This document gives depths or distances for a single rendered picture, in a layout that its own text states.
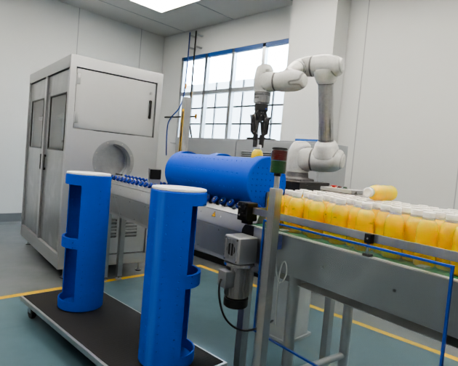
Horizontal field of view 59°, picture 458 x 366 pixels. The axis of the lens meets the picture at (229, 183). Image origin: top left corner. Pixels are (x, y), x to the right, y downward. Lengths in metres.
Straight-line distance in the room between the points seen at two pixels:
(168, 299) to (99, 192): 0.97
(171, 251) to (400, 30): 3.95
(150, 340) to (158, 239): 0.50
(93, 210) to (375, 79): 3.61
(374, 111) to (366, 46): 0.80
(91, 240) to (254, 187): 1.16
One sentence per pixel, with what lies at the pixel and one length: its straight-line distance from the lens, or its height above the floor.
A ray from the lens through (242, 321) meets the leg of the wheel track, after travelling 2.27.
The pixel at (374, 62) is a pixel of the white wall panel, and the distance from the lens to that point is 5.23.
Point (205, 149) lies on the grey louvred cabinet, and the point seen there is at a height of 1.31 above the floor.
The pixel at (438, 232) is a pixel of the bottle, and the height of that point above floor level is 1.02.
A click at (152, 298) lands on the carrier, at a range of 2.08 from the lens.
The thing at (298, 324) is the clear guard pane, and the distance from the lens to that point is 1.72.
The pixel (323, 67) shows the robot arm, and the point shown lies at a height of 1.81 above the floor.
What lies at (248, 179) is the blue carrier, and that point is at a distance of 2.09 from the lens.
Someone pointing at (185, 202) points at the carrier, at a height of 0.97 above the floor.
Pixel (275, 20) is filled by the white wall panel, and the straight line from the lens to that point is 6.27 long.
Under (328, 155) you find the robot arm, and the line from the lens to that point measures 2.75.
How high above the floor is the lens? 1.19
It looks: 3 degrees down
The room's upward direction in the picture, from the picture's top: 5 degrees clockwise
